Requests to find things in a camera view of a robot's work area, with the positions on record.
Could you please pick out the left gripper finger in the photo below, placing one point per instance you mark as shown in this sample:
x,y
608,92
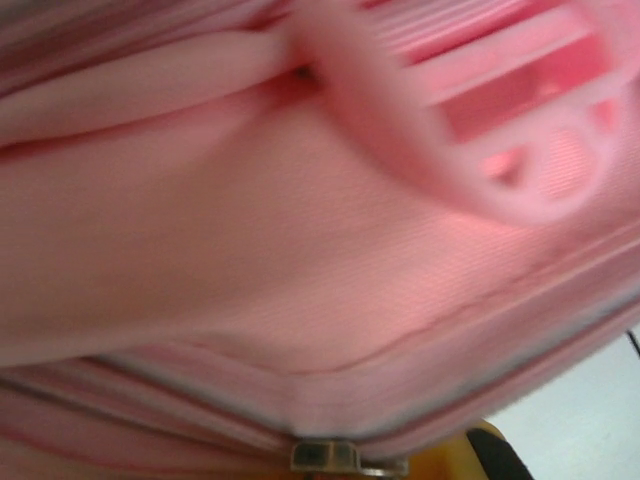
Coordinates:
x,y
492,457

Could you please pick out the pink school backpack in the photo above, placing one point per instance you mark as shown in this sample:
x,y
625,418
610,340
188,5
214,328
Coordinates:
x,y
250,225

